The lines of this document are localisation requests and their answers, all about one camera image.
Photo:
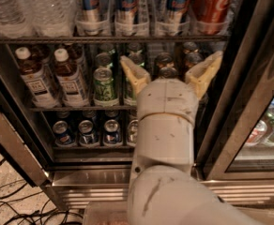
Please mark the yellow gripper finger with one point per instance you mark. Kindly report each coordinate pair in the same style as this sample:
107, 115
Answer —
200, 76
138, 77

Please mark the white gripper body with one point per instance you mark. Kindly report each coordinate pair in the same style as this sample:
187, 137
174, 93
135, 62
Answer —
167, 97

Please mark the red coke can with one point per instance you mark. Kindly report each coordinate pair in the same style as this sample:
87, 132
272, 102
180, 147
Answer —
208, 17

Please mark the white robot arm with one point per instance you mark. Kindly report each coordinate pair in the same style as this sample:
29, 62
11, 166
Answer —
161, 188

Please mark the front right green can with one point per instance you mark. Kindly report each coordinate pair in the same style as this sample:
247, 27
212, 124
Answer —
130, 98

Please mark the green can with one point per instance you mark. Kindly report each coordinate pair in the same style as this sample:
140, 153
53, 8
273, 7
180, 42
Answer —
130, 98
137, 59
103, 59
104, 92

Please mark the gold can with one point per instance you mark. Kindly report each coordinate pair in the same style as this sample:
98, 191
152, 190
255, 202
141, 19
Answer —
191, 59
168, 73
163, 60

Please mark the front left gold can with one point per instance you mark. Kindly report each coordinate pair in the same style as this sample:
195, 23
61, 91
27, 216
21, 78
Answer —
168, 73

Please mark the front left green can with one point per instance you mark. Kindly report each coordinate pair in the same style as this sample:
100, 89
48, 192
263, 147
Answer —
104, 92

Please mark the left silver soda can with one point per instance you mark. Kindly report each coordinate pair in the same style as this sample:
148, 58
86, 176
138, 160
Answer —
132, 132

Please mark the right blue pepsi can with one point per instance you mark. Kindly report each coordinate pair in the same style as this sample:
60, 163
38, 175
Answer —
112, 134

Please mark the blue pepsi can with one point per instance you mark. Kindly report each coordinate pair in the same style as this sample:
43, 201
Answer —
112, 134
63, 135
87, 134

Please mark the middle blue energy drink can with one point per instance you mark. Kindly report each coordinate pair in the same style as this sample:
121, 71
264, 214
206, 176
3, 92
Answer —
127, 15

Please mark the blue energy drink can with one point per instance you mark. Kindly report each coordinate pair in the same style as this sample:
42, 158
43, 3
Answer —
127, 15
91, 16
175, 14

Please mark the middle blue pepsi can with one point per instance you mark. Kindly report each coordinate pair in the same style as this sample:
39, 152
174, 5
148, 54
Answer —
87, 134

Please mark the right blue energy drink can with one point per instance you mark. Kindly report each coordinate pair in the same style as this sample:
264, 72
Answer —
175, 14

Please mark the left blue energy drink can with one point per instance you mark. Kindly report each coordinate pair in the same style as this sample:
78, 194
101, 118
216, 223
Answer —
91, 16

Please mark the left blue pepsi can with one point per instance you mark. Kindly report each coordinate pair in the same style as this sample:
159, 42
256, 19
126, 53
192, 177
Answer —
63, 135

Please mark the steel fridge door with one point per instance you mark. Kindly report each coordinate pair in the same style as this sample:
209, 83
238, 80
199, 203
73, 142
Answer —
14, 151

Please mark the right brown tea bottle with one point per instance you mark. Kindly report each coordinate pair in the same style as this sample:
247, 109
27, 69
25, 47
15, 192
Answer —
71, 79

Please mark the brown tea bottle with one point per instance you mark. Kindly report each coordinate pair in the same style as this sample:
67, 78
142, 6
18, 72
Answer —
38, 79
71, 79

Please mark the left brown tea bottle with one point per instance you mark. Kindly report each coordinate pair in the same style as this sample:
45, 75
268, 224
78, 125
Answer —
38, 79

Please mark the right clear water bottle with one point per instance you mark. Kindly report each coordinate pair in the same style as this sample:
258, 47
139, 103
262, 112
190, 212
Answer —
50, 18

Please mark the clear water bottle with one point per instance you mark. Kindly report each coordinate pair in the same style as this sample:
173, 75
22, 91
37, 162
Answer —
13, 22
50, 18

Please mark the left clear plastic bin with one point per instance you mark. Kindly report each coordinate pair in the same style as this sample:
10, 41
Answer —
106, 213

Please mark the clear plastic bin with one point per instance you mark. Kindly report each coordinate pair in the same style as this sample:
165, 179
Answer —
106, 213
265, 216

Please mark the left clear water bottle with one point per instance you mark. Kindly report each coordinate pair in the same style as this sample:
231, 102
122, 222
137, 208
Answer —
13, 22

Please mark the right clear plastic bin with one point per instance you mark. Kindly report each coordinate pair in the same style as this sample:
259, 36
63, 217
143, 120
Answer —
265, 216

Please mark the top wire fridge shelf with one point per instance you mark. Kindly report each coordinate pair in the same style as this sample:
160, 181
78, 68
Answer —
96, 40

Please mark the wire fridge shelf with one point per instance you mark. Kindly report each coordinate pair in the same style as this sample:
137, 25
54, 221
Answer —
96, 40
85, 108

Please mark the middle wire fridge shelf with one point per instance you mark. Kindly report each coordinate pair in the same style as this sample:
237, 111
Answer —
85, 108

